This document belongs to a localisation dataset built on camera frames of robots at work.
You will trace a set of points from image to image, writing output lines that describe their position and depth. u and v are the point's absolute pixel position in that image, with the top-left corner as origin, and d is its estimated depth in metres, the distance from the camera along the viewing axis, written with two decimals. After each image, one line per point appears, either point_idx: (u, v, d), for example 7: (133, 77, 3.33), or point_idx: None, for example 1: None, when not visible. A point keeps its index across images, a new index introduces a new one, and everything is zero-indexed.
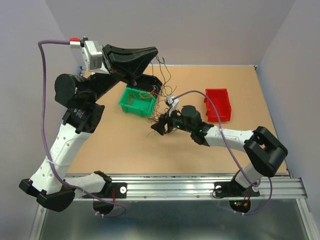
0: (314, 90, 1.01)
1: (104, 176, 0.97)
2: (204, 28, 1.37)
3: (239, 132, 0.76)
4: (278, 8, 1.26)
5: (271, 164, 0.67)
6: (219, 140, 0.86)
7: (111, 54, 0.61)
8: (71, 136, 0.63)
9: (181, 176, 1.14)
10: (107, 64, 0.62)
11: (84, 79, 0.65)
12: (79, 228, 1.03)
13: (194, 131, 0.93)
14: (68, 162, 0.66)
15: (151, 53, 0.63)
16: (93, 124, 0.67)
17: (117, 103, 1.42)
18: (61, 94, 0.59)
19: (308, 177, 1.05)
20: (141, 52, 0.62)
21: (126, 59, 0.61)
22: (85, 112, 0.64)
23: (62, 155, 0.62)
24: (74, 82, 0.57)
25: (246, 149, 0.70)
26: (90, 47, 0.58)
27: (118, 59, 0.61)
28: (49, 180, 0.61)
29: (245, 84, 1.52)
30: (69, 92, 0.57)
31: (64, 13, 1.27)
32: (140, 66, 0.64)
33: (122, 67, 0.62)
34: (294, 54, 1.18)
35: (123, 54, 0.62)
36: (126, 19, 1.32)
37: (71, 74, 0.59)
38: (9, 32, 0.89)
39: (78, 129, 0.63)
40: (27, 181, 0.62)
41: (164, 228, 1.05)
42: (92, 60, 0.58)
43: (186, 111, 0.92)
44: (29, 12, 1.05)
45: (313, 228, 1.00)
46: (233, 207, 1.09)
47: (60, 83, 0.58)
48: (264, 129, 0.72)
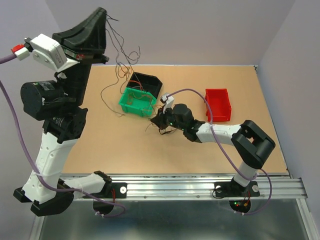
0: (313, 88, 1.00)
1: (104, 176, 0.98)
2: (203, 28, 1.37)
3: (228, 127, 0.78)
4: (277, 7, 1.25)
5: (259, 156, 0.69)
6: (209, 136, 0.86)
7: (65, 40, 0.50)
8: (53, 146, 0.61)
9: (181, 176, 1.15)
10: (69, 53, 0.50)
11: (52, 83, 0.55)
12: (80, 228, 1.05)
13: (186, 129, 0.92)
14: (59, 170, 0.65)
15: (101, 16, 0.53)
16: (76, 131, 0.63)
17: (117, 103, 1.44)
18: (29, 106, 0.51)
19: (308, 176, 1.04)
20: (92, 21, 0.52)
21: (85, 36, 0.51)
22: (64, 119, 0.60)
23: (48, 167, 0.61)
24: (40, 92, 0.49)
25: (234, 142, 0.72)
26: (42, 43, 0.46)
27: (79, 42, 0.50)
28: (39, 190, 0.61)
29: (245, 84, 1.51)
30: (36, 105, 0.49)
31: (63, 13, 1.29)
32: (99, 37, 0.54)
33: (86, 49, 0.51)
34: (294, 52, 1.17)
35: (75, 34, 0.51)
36: (125, 20, 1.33)
37: (36, 82, 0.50)
38: (9, 34, 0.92)
39: (59, 139, 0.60)
40: (20, 190, 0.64)
41: (164, 228, 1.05)
42: (53, 55, 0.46)
43: (177, 109, 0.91)
44: (28, 14, 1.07)
45: (314, 229, 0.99)
46: (233, 207, 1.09)
47: (26, 95, 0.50)
48: (250, 122, 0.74)
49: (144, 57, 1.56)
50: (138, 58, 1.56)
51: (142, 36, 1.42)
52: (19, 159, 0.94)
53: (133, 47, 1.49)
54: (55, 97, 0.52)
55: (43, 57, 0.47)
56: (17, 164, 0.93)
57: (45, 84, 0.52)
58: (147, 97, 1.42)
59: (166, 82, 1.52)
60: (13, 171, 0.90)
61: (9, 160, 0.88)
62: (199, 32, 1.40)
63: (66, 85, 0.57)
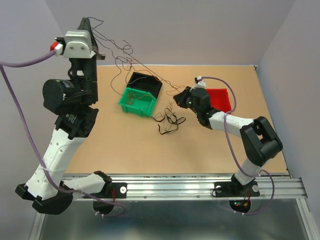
0: (314, 88, 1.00)
1: (104, 176, 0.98)
2: (203, 29, 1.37)
3: (241, 119, 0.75)
4: (276, 8, 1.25)
5: (262, 152, 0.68)
6: (221, 124, 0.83)
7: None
8: (63, 142, 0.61)
9: (181, 176, 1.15)
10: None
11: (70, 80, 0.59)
12: (80, 228, 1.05)
13: (201, 113, 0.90)
14: (64, 167, 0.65)
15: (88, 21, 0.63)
16: (86, 128, 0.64)
17: (117, 103, 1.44)
18: (49, 101, 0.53)
19: (308, 176, 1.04)
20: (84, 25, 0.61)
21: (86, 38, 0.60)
22: (77, 116, 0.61)
23: (55, 162, 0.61)
24: (62, 88, 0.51)
25: (242, 134, 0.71)
26: (76, 33, 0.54)
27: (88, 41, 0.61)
28: (44, 185, 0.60)
29: (245, 84, 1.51)
30: (56, 100, 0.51)
31: (64, 13, 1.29)
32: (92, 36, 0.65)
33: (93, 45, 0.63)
34: (294, 52, 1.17)
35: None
36: (126, 21, 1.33)
37: (59, 80, 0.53)
38: (10, 34, 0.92)
39: (70, 135, 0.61)
40: (23, 186, 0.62)
41: (164, 228, 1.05)
42: (88, 40, 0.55)
43: (196, 91, 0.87)
44: (29, 14, 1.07)
45: (314, 229, 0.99)
46: (233, 207, 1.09)
47: (47, 90, 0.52)
48: (264, 119, 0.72)
49: (144, 57, 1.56)
50: (138, 58, 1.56)
51: (142, 36, 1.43)
52: (19, 159, 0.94)
53: (134, 47, 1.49)
54: (74, 93, 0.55)
55: (78, 45, 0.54)
56: (18, 165, 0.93)
57: (65, 82, 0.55)
58: (147, 97, 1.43)
59: (166, 82, 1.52)
60: (13, 170, 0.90)
61: (9, 160, 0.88)
62: (199, 33, 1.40)
63: (82, 82, 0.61)
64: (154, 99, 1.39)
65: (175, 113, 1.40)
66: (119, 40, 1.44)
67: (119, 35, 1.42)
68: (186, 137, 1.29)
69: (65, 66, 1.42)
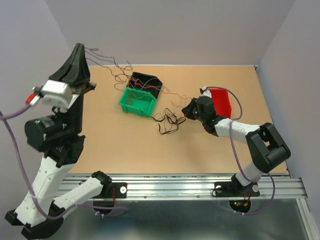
0: (314, 88, 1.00)
1: (104, 176, 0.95)
2: (202, 28, 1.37)
3: (247, 125, 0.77)
4: (276, 8, 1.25)
5: (268, 159, 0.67)
6: (226, 131, 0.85)
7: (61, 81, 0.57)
8: (52, 170, 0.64)
9: (181, 175, 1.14)
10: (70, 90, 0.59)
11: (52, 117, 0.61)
12: (80, 228, 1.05)
13: (206, 120, 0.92)
14: (52, 193, 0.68)
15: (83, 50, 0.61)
16: (74, 156, 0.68)
17: (117, 103, 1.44)
18: (32, 140, 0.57)
19: (308, 176, 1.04)
20: (77, 55, 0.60)
21: (76, 72, 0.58)
22: (64, 146, 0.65)
23: (44, 190, 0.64)
24: (42, 129, 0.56)
25: (248, 140, 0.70)
26: (53, 88, 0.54)
27: (73, 79, 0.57)
28: (33, 212, 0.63)
29: (245, 84, 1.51)
30: (38, 141, 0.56)
31: (63, 13, 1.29)
32: (86, 68, 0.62)
33: (79, 82, 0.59)
34: (294, 52, 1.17)
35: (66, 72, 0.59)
36: (125, 21, 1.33)
37: (38, 120, 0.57)
38: (9, 34, 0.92)
39: (58, 164, 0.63)
40: (12, 213, 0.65)
41: (164, 228, 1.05)
42: (64, 95, 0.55)
43: (200, 99, 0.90)
44: (29, 14, 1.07)
45: (314, 229, 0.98)
46: (233, 207, 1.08)
47: (28, 129, 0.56)
48: (270, 125, 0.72)
49: (144, 57, 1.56)
50: (138, 58, 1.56)
51: (142, 36, 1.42)
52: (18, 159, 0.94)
53: (133, 47, 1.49)
54: (55, 131, 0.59)
55: (55, 100, 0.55)
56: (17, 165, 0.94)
57: (45, 121, 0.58)
58: (147, 97, 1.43)
59: (166, 82, 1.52)
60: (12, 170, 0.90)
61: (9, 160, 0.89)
62: (198, 33, 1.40)
63: (65, 117, 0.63)
64: (154, 99, 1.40)
65: (175, 113, 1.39)
66: (118, 40, 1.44)
67: (119, 35, 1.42)
68: (186, 138, 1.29)
69: None
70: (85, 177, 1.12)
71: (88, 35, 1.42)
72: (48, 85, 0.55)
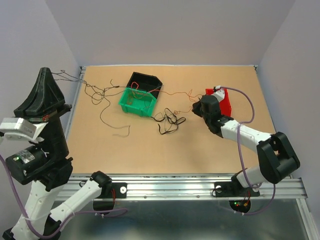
0: (314, 88, 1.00)
1: (103, 177, 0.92)
2: (202, 29, 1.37)
3: (257, 133, 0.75)
4: (276, 8, 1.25)
5: (278, 171, 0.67)
6: (233, 135, 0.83)
7: (26, 111, 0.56)
8: (41, 194, 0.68)
9: (181, 176, 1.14)
10: (36, 119, 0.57)
11: (31, 149, 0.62)
12: (80, 227, 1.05)
13: (211, 120, 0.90)
14: (46, 212, 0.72)
15: (48, 76, 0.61)
16: (62, 178, 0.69)
17: (117, 103, 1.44)
18: (15, 175, 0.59)
19: (308, 176, 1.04)
20: (41, 82, 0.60)
21: (41, 99, 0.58)
22: (52, 171, 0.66)
23: (36, 212, 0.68)
24: (20, 166, 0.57)
25: (258, 149, 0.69)
26: (9, 125, 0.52)
27: (38, 106, 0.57)
28: (27, 232, 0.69)
29: (245, 84, 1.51)
30: (19, 176, 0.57)
31: (63, 13, 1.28)
32: (55, 91, 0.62)
33: (47, 108, 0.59)
34: (294, 52, 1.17)
35: (31, 101, 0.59)
36: (125, 21, 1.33)
37: (17, 156, 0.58)
38: (7, 33, 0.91)
39: (47, 188, 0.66)
40: (9, 232, 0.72)
41: (164, 228, 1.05)
42: (23, 130, 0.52)
43: (205, 97, 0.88)
44: (29, 14, 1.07)
45: (313, 228, 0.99)
46: (233, 207, 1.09)
47: (9, 166, 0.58)
48: (282, 135, 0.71)
49: (144, 57, 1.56)
50: (138, 58, 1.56)
51: (142, 36, 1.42)
52: None
53: (133, 47, 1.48)
54: (37, 163, 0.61)
55: (14, 136, 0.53)
56: None
57: (24, 155, 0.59)
58: (147, 97, 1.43)
59: (166, 83, 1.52)
60: None
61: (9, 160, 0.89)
62: (198, 33, 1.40)
63: (48, 145, 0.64)
64: (154, 100, 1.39)
65: (175, 113, 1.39)
66: (118, 39, 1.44)
67: (118, 35, 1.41)
68: (186, 138, 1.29)
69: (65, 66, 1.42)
70: (85, 177, 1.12)
71: (88, 35, 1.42)
72: (6, 121, 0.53)
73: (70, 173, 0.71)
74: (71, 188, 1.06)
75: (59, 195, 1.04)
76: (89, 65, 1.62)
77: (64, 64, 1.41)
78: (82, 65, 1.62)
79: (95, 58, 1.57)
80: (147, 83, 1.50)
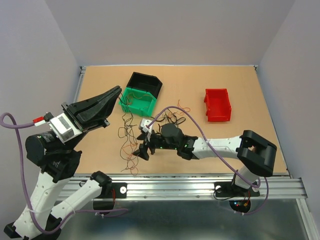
0: (314, 88, 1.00)
1: (107, 179, 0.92)
2: (202, 28, 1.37)
3: (228, 141, 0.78)
4: (277, 8, 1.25)
5: (267, 166, 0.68)
6: (207, 152, 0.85)
7: (78, 115, 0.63)
8: (49, 185, 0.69)
9: (181, 176, 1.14)
10: (77, 126, 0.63)
11: (54, 135, 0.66)
12: (80, 227, 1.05)
13: (180, 148, 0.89)
14: (50, 206, 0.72)
15: (116, 94, 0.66)
16: (70, 171, 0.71)
17: (117, 103, 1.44)
18: (33, 153, 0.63)
19: (308, 177, 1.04)
20: (107, 97, 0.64)
21: (96, 111, 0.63)
22: (61, 161, 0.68)
23: (41, 204, 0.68)
24: (43, 144, 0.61)
25: (240, 157, 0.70)
26: (59, 125, 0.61)
27: (89, 117, 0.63)
28: (31, 225, 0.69)
29: (245, 84, 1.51)
30: (38, 154, 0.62)
31: (63, 13, 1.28)
32: (109, 109, 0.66)
33: (93, 120, 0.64)
34: (294, 52, 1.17)
35: (88, 107, 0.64)
36: (125, 21, 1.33)
37: (40, 135, 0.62)
38: (6, 34, 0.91)
39: (55, 179, 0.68)
40: (11, 226, 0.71)
41: (165, 229, 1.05)
42: (64, 136, 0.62)
43: (165, 130, 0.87)
44: (29, 14, 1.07)
45: (314, 229, 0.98)
46: (233, 207, 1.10)
47: (29, 143, 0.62)
48: (250, 132, 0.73)
49: (144, 57, 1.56)
50: (138, 58, 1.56)
51: (142, 36, 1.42)
52: (17, 158, 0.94)
53: (133, 46, 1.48)
54: (54, 147, 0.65)
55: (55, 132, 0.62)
56: (16, 165, 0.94)
57: (47, 135, 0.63)
58: (147, 97, 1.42)
59: (166, 82, 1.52)
60: (11, 169, 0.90)
61: (8, 160, 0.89)
62: (198, 33, 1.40)
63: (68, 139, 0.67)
64: (154, 99, 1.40)
65: (175, 113, 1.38)
66: (118, 39, 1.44)
67: (119, 35, 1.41)
68: None
69: (65, 66, 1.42)
70: (85, 177, 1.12)
71: (88, 35, 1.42)
72: (60, 119, 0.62)
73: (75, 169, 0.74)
74: (71, 188, 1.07)
75: (60, 195, 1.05)
76: (89, 65, 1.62)
77: (64, 64, 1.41)
78: (82, 65, 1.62)
79: (95, 58, 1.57)
80: (147, 83, 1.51)
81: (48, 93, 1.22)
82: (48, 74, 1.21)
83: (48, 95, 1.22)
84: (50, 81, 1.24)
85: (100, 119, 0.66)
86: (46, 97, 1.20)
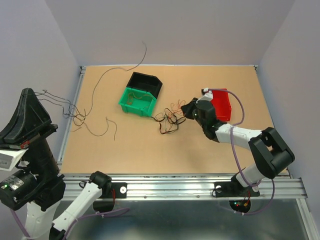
0: (314, 88, 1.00)
1: (106, 177, 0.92)
2: (202, 29, 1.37)
3: (248, 131, 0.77)
4: (276, 8, 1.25)
5: (273, 166, 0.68)
6: (227, 137, 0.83)
7: (5, 138, 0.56)
8: (38, 214, 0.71)
9: (181, 176, 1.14)
10: (15, 147, 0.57)
11: (19, 174, 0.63)
12: (79, 227, 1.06)
13: (207, 126, 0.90)
14: (47, 227, 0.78)
15: (29, 97, 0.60)
16: (54, 196, 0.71)
17: (117, 103, 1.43)
18: (6, 202, 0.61)
19: (308, 177, 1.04)
20: (22, 105, 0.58)
21: (21, 123, 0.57)
22: (43, 192, 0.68)
23: (36, 231, 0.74)
24: (9, 194, 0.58)
25: (251, 145, 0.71)
26: None
27: (18, 133, 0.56)
28: None
29: (245, 84, 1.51)
30: (10, 203, 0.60)
31: (63, 14, 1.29)
32: (38, 113, 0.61)
33: (27, 133, 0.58)
34: (294, 52, 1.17)
35: (12, 126, 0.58)
36: (125, 21, 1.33)
37: (4, 185, 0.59)
38: (7, 35, 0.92)
39: (43, 208, 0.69)
40: None
41: (164, 228, 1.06)
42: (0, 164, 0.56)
43: (201, 103, 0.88)
44: (30, 16, 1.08)
45: (314, 228, 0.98)
46: (233, 207, 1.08)
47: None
48: (273, 130, 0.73)
49: (144, 57, 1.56)
50: (138, 58, 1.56)
51: (142, 36, 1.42)
52: None
53: (133, 47, 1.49)
54: (28, 188, 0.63)
55: None
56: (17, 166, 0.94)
57: (12, 182, 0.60)
58: (147, 97, 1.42)
59: (166, 82, 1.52)
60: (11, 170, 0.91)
61: None
62: (198, 33, 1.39)
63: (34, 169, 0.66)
64: (154, 99, 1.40)
65: (175, 113, 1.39)
66: (118, 40, 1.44)
67: (118, 35, 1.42)
68: (185, 137, 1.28)
69: (65, 67, 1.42)
70: (85, 177, 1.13)
71: (87, 35, 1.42)
72: None
73: (62, 192, 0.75)
74: (71, 188, 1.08)
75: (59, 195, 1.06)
76: (89, 65, 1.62)
77: (64, 64, 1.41)
78: (82, 65, 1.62)
79: (95, 58, 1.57)
80: (147, 83, 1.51)
81: (48, 94, 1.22)
82: (48, 74, 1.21)
83: (48, 96, 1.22)
84: (50, 82, 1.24)
85: (39, 128, 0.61)
86: (46, 98, 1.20)
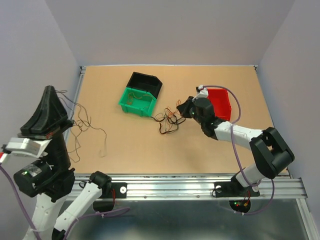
0: (314, 88, 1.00)
1: (106, 177, 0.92)
2: (202, 29, 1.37)
3: (249, 130, 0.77)
4: (277, 8, 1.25)
5: (273, 166, 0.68)
6: (227, 135, 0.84)
7: (31, 130, 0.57)
8: (48, 205, 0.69)
9: (181, 176, 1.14)
10: (40, 138, 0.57)
11: (37, 162, 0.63)
12: (79, 226, 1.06)
13: (205, 123, 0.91)
14: (53, 223, 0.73)
15: (51, 92, 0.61)
16: (66, 188, 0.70)
17: (117, 103, 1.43)
18: (23, 189, 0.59)
19: (308, 177, 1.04)
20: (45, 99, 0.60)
21: (45, 116, 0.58)
22: (56, 182, 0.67)
23: (43, 223, 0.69)
24: (29, 180, 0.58)
25: (252, 145, 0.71)
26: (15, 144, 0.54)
27: (43, 124, 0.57)
28: None
29: (245, 84, 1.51)
30: (28, 189, 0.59)
31: (63, 14, 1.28)
32: (59, 108, 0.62)
33: (50, 125, 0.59)
34: (294, 52, 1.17)
35: (36, 119, 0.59)
36: (125, 21, 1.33)
37: (25, 171, 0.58)
38: (7, 35, 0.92)
39: (53, 199, 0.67)
40: None
41: (164, 228, 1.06)
42: (30, 149, 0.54)
43: (198, 101, 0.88)
44: (30, 15, 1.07)
45: (314, 229, 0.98)
46: (233, 207, 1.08)
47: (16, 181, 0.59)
48: (273, 130, 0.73)
49: (144, 57, 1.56)
50: (138, 58, 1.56)
51: (142, 36, 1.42)
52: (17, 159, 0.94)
53: (133, 47, 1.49)
54: (44, 176, 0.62)
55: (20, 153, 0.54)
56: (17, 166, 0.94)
57: (32, 169, 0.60)
58: (147, 97, 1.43)
59: (166, 82, 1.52)
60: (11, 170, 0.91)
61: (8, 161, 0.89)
62: (198, 33, 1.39)
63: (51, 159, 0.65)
64: (154, 99, 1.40)
65: (175, 113, 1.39)
66: (118, 40, 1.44)
67: (118, 36, 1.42)
68: (185, 137, 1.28)
69: (65, 67, 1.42)
70: (85, 178, 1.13)
71: (87, 35, 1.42)
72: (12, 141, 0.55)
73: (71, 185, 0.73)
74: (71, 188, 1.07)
75: None
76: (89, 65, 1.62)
77: (64, 64, 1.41)
78: (82, 65, 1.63)
79: (95, 58, 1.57)
80: (147, 83, 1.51)
81: None
82: (48, 75, 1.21)
83: None
84: (50, 82, 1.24)
85: (60, 121, 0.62)
86: None
